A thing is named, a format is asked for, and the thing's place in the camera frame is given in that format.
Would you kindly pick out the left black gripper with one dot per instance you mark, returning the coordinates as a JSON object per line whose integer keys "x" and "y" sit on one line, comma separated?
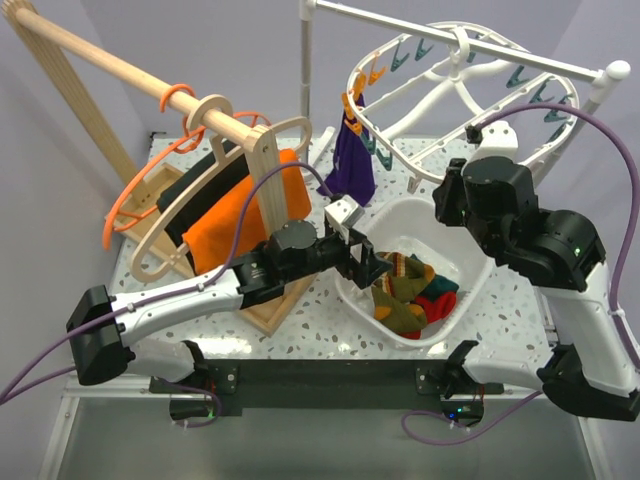
{"x": 350, "y": 267}

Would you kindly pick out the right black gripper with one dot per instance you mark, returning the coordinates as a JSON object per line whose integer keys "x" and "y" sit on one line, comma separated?
{"x": 444, "y": 193}

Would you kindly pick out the striped olive sock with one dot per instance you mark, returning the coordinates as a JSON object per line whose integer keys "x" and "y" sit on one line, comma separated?
{"x": 394, "y": 305}
{"x": 407, "y": 272}

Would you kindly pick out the red santa sock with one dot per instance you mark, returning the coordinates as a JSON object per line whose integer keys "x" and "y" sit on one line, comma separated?
{"x": 412, "y": 335}
{"x": 439, "y": 308}

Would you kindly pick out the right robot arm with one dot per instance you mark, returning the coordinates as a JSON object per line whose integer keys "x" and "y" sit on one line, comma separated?
{"x": 561, "y": 254}

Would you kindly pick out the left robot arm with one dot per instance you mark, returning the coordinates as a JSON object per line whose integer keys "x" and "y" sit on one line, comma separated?
{"x": 112, "y": 334}

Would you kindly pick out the white clip sock hanger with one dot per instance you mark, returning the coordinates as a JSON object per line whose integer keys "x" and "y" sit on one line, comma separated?
{"x": 450, "y": 78}

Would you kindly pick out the wooden hanger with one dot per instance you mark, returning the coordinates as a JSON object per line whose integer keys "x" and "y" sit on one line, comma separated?
{"x": 231, "y": 139}

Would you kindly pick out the white plastic basin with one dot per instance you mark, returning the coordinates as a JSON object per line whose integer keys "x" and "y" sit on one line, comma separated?
{"x": 408, "y": 225}

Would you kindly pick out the purple sock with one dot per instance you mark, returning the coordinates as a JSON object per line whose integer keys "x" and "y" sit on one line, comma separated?
{"x": 352, "y": 171}

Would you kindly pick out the white drying rack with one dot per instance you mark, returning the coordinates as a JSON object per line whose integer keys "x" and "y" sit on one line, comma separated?
{"x": 593, "y": 86}

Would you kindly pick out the black cloth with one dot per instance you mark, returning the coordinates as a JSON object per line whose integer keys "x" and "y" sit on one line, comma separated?
{"x": 205, "y": 198}

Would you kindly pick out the orange cloth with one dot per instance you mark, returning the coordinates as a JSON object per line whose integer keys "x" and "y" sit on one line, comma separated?
{"x": 233, "y": 224}

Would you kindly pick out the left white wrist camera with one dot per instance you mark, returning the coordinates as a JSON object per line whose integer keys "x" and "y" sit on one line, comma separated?
{"x": 343, "y": 213}

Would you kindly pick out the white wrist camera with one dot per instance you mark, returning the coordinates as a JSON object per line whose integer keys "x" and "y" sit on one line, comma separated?
{"x": 343, "y": 213}
{"x": 497, "y": 139}

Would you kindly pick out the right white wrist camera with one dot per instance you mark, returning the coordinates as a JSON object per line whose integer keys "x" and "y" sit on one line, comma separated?
{"x": 497, "y": 139}

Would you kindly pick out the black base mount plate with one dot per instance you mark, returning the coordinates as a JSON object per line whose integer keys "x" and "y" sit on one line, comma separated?
{"x": 317, "y": 384}

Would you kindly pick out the aluminium frame rail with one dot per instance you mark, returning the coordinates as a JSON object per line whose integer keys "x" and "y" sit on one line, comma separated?
{"x": 113, "y": 431}

